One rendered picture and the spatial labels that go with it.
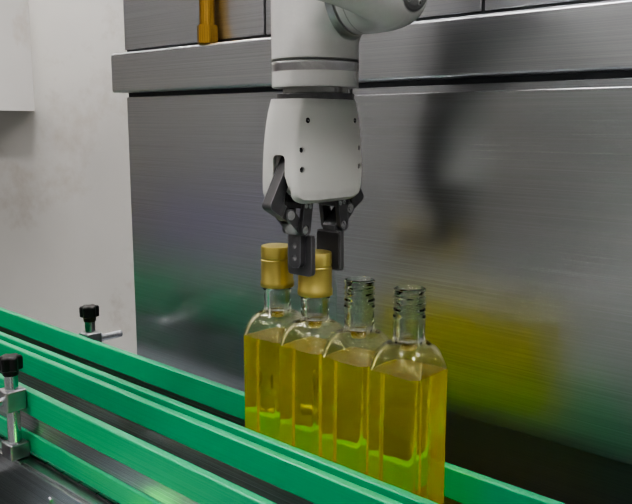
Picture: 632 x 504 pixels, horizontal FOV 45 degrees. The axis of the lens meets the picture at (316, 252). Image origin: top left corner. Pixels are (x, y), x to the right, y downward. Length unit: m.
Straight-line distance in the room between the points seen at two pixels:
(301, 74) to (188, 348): 0.61
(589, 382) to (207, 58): 0.64
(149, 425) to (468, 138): 0.49
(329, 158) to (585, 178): 0.24
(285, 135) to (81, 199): 3.15
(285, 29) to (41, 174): 3.27
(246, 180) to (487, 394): 0.45
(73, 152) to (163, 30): 2.67
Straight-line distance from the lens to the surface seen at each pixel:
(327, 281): 0.77
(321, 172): 0.73
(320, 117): 0.73
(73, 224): 3.88
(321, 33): 0.72
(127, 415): 0.98
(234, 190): 1.08
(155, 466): 0.82
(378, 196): 0.87
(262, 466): 0.80
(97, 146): 3.77
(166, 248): 1.22
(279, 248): 0.80
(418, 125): 0.83
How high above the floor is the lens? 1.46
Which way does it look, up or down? 10 degrees down
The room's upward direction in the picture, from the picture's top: straight up
